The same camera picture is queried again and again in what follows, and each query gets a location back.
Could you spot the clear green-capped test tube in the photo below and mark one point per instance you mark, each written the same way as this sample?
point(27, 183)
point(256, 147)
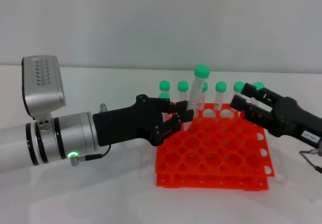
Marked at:
point(259, 85)
point(182, 85)
point(164, 96)
point(205, 86)
point(237, 86)
point(164, 85)
point(221, 86)

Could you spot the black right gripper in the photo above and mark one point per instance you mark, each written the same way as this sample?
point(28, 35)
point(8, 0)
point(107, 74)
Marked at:
point(291, 120)

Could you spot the orange plastic test tube rack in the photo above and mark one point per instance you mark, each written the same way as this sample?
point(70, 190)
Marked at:
point(208, 153)

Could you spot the graduated green-capped test tube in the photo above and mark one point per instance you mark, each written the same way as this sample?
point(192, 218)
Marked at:
point(201, 71)

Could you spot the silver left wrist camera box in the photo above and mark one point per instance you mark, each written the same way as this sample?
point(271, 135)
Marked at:
point(42, 83)

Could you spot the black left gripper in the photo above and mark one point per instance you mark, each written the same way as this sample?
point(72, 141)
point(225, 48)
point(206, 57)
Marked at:
point(120, 125)

